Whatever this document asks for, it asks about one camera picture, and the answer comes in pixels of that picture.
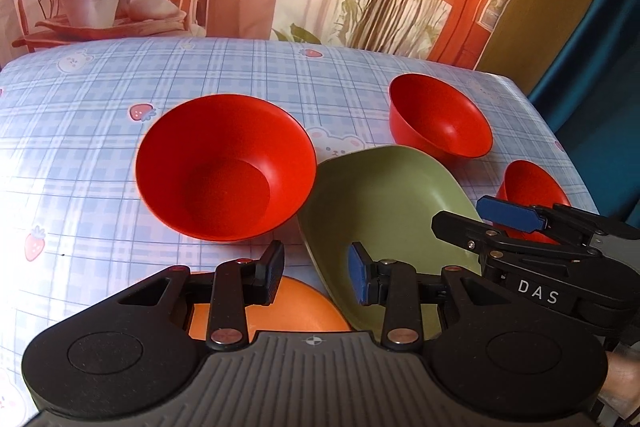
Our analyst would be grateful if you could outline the orange plate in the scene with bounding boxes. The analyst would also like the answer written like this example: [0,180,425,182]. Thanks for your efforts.
[182,268,349,349]

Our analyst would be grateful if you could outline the small red bowl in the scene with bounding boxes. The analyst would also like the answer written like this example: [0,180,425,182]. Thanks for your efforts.
[494,159,572,245]

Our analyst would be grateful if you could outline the green plate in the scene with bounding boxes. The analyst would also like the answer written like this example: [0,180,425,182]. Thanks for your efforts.
[297,145,480,335]

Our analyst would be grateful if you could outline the large red bowl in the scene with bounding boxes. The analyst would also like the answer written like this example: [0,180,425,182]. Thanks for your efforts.
[134,94,317,243]

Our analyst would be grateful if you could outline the medium red bowl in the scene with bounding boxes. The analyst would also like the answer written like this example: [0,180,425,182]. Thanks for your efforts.
[388,72,494,169]

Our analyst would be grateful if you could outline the teal curtain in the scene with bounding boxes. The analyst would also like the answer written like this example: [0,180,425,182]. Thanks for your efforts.
[529,0,639,227]

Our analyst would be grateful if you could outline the blue plaid tablecloth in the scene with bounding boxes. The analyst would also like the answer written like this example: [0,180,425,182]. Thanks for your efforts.
[1,37,594,426]

